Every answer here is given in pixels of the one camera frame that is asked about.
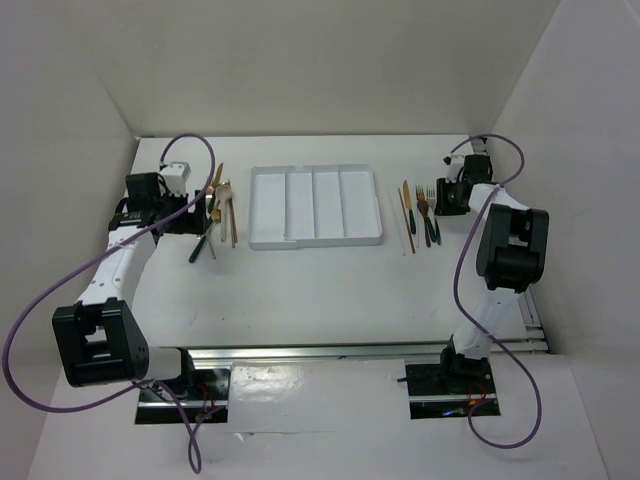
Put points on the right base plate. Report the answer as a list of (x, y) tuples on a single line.
[(432, 397)]

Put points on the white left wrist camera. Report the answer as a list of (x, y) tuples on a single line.
[(174, 176)]

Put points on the silver fork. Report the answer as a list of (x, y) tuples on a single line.
[(431, 197)]

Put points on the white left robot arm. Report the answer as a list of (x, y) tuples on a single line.
[(98, 338)]

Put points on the gold fork green handle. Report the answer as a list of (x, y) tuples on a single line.
[(420, 194)]

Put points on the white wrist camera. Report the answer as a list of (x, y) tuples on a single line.
[(174, 176), (454, 164)]

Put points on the brown chopstick right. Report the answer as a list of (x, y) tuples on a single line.
[(406, 221)]

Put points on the brown chopstick pair left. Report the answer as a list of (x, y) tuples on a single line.
[(234, 234)]

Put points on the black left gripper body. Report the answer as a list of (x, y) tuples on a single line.
[(189, 222)]

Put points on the gold spoon green handle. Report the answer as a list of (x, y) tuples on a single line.
[(211, 223)]

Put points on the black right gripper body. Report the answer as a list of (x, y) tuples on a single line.
[(447, 203)]

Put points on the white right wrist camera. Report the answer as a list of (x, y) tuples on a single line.
[(454, 164)]

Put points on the aluminium rail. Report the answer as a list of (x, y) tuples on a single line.
[(322, 352)]

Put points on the gold knife left green handle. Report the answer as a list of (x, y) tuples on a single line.
[(217, 178)]

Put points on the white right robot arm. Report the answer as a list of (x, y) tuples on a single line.
[(510, 257)]

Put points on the white cutlery tray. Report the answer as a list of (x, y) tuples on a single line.
[(315, 206)]

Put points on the gold knife green handle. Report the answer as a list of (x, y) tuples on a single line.
[(408, 206), (217, 178)]

